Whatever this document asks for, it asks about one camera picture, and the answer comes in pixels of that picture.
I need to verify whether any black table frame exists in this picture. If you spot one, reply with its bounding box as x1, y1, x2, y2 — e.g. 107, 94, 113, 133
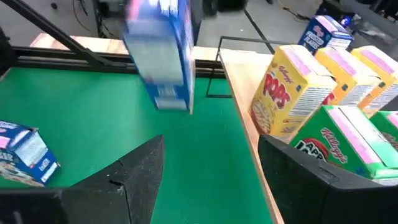
0, 0, 226, 78

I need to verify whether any black device blue light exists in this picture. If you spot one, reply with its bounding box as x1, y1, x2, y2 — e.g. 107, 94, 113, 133
338, 12, 357, 30

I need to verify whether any green Apple Jacks cereal box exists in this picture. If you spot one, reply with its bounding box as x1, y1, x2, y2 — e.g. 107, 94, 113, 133
369, 110, 398, 153
289, 105, 398, 187

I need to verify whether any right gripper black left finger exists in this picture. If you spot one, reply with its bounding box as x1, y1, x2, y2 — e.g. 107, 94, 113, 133
58, 135, 165, 224

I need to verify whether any blue Frosted Flakes cereal box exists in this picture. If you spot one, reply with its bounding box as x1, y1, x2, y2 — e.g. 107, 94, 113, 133
297, 14, 354, 55
0, 119, 62, 187
121, 0, 196, 114

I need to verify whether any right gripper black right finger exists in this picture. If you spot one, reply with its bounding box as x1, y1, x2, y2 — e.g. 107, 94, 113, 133
257, 135, 398, 224

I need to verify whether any green table mat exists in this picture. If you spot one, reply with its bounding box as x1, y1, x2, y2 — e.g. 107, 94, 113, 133
0, 67, 274, 224

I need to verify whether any yellow Corn Pops cereal box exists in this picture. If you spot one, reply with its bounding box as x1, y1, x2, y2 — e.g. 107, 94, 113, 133
314, 46, 386, 108
249, 44, 339, 139
350, 45, 398, 118

